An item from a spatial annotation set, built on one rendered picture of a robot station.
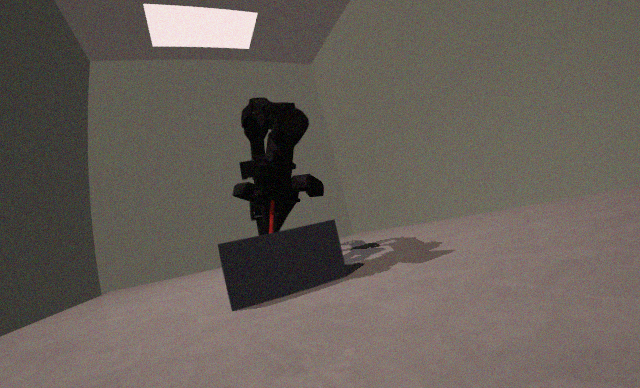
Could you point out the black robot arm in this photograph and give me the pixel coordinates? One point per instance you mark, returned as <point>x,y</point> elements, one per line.
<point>287,124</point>

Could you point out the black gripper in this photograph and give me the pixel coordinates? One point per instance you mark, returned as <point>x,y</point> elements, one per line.
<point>283,190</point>

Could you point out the red peg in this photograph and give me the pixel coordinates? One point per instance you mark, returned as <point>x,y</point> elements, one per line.
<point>271,229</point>

